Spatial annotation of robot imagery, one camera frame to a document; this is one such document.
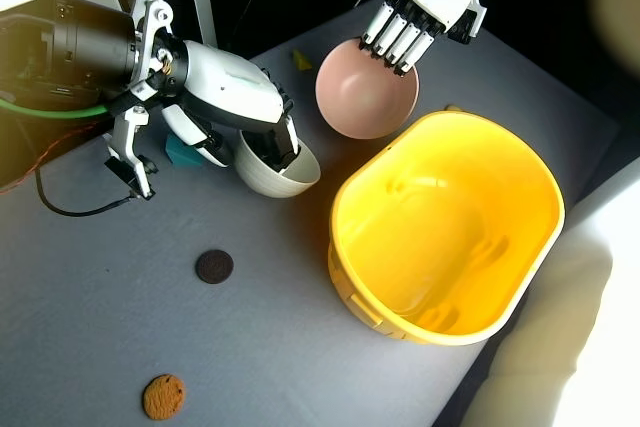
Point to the small white bowl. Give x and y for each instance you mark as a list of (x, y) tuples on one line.
[(280, 187)]

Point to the large pink bowl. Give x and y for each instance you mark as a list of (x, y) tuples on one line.
[(360, 97)]

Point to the yellow plastic tub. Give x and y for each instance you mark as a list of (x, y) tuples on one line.
[(450, 257)]

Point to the yellow triangle block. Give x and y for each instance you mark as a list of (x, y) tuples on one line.
[(301, 61)]

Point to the blue triangle block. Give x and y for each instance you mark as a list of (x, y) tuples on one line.
[(182, 154)]

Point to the dark chocolate sandwich cookie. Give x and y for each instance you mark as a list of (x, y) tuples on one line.
[(214, 267)]

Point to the grey table cloth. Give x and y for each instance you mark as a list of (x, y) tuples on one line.
[(100, 322)]

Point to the tan round cookie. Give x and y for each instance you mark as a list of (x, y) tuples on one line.
[(164, 397)]

